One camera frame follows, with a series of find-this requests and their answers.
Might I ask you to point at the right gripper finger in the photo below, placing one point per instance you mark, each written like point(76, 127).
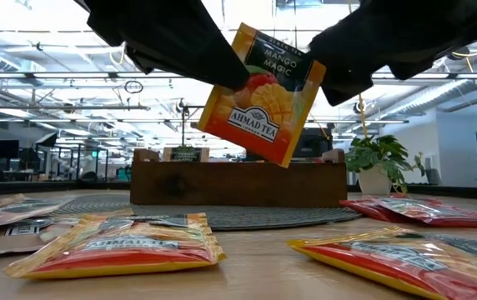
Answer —
point(347, 62)

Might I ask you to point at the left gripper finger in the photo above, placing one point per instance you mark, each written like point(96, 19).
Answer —
point(188, 46)

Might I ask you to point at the yellow mango tea packet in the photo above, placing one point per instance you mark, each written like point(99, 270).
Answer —
point(117, 254)
point(263, 121)
point(409, 266)

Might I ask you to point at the brown wooden tea box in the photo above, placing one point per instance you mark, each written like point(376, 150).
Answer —
point(238, 187)

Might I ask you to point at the red strawberry tea packet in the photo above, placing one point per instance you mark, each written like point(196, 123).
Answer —
point(357, 208)
point(443, 216)

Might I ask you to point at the long ceiling light strip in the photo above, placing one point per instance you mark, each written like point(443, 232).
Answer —
point(76, 75)

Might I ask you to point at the green plant in white pot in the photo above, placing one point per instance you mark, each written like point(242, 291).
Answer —
point(374, 181)

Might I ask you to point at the black studio lamp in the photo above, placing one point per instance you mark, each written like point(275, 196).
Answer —
point(47, 139)

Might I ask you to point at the black computer monitor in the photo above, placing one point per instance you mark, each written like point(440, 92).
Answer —
point(4, 149)

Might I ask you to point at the round grey woven placemat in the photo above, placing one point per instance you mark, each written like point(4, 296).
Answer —
point(263, 216)

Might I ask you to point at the black aluminium table frame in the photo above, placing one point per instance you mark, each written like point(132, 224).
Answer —
point(13, 188)

